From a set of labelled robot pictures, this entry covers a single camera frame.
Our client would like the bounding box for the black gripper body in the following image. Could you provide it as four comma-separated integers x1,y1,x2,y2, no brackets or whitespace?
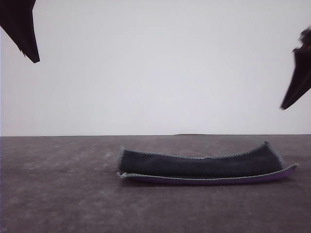
298,29,311,50

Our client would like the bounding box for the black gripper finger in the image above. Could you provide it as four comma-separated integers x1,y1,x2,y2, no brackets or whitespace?
280,47,311,111
0,0,40,64

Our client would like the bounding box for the purple towel with grey hem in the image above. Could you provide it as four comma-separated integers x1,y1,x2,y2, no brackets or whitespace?
116,140,299,187

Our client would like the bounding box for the grey table cloth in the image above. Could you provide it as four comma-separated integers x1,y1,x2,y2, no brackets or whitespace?
0,133,311,233

